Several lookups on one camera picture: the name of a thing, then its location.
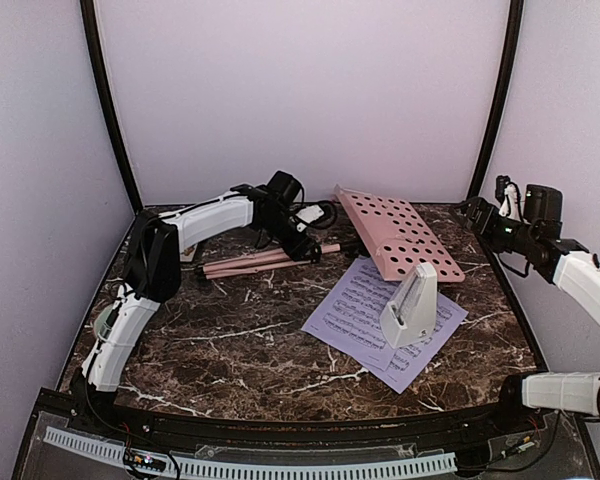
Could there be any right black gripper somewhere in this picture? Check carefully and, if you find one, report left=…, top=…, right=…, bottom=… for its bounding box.
left=450, top=196, right=538, bottom=255

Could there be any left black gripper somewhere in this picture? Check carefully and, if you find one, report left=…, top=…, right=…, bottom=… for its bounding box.
left=261, top=212, right=317, bottom=262

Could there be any pink music stand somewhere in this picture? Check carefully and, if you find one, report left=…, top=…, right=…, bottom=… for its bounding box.
left=201, top=185, right=465, bottom=283

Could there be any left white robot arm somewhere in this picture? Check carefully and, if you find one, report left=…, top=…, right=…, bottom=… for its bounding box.
left=81, top=185, right=325, bottom=393

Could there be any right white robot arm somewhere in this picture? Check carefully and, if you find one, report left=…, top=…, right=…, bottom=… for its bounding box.
left=451, top=185, right=600, bottom=434

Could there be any sticker sheet card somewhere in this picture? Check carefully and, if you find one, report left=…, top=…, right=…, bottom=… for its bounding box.
left=180, top=245, right=197, bottom=263

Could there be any upper purple sheet music page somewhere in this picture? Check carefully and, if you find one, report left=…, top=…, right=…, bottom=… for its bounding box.
left=300, top=255, right=451, bottom=372

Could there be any purple sheet music page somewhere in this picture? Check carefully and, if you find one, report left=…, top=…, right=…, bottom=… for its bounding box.
left=364, top=293, right=468, bottom=394
left=300, top=255, right=451, bottom=372

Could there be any white metronome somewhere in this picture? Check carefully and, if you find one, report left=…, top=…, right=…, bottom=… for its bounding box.
left=380, top=262, right=438, bottom=349

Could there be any lower purple sheet music page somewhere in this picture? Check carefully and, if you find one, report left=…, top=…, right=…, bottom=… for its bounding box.
left=364, top=293, right=468, bottom=394

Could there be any green ceramic bowl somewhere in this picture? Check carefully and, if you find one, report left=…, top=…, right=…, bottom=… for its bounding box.
left=92, top=304, right=118, bottom=341

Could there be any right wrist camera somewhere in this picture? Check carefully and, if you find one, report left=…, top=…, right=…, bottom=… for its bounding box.
left=523, top=184, right=563, bottom=223

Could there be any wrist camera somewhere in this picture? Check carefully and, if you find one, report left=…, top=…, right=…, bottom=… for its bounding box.
left=266, top=170, right=302, bottom=206
left=523, top=184, right=563, bottom=223

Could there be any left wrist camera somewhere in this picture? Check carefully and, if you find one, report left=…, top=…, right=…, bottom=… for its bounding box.
left=266, top=170, right=302, bottom=206

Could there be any black front rail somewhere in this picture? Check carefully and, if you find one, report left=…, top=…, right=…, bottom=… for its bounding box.
left=29, top=387, right=576, bottom=451

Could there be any right black frame post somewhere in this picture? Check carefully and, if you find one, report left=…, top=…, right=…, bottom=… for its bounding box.
left=466, top=0, right=525, bottom=199

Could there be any black frame post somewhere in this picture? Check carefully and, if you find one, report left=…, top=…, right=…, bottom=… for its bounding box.
left=79, top=0, right=144, bottom=213
left=466, top=0, right=525, bottom=199

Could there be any white slotted cable duct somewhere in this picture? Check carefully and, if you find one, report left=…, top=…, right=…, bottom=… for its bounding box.
left=42, top=426, right=457, bottom=479

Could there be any left black frame post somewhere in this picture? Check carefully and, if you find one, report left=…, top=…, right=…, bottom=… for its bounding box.
left=79, top=0, right=144, bottom=213

